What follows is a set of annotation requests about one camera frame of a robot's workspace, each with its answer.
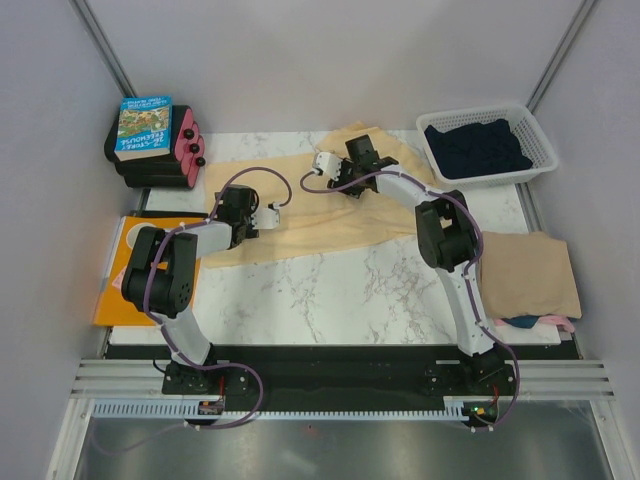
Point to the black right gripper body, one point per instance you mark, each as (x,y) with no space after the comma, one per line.
(347,174)

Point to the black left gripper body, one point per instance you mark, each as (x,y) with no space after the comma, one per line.
(250,233)

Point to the yellow t-shirt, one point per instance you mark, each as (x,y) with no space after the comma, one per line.
(317,223)

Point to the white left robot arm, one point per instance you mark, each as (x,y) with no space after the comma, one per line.
(160,274)

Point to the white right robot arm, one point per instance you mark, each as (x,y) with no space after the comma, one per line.
(448,238)

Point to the pink and black case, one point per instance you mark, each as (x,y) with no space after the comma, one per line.
(178,169)

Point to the yellow mug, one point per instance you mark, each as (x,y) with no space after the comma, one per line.
(133,234)

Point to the white plastic basket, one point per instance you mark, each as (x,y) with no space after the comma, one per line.
(534,143)

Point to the blue illustrated book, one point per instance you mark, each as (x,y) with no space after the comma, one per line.
(143,127)

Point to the navy t-shirt in basket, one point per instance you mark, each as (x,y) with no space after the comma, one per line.
(477,149)

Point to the orange board with black border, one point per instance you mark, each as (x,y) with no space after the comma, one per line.
(112,309)

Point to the folded beige t-shirt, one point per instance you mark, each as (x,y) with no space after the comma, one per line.
(527,274)

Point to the folded pink and blue clothes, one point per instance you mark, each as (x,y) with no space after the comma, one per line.
(529,321)

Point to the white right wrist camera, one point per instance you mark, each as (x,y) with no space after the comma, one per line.
(327,164)

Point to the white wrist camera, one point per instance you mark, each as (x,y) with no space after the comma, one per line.
(265,218)
(327,164)

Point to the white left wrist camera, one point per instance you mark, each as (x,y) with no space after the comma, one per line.
(265,218)

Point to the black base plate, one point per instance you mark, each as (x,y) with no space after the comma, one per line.
(333,379)

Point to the white slotted cable duct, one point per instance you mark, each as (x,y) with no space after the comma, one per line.
(197,410)

